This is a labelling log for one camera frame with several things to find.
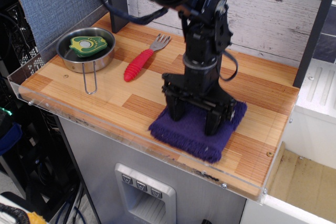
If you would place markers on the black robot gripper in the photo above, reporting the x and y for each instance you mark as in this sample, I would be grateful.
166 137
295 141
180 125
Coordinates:
199 85

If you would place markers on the purple cloth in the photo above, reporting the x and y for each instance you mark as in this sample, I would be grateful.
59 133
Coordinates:
188 134

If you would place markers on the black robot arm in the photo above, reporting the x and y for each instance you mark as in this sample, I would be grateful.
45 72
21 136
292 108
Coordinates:
207 35

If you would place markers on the steel dispenser cabinet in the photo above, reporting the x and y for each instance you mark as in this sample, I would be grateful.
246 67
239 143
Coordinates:
128 182

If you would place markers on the small steel pan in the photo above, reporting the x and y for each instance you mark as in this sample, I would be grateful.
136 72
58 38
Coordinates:
90 64

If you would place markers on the green yellow toy avocado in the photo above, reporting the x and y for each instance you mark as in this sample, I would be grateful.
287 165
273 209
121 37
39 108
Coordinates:
87 46

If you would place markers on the white side cabinet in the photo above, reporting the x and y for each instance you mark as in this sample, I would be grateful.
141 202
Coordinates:
302 183

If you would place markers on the clear acrylic table guard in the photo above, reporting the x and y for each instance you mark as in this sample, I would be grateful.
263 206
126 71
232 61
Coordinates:
123 111

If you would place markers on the red handled metal fork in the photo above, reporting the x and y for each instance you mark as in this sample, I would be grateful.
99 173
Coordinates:
136 65

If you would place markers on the black vertical post right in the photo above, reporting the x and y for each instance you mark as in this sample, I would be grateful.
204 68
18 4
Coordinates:
312 42

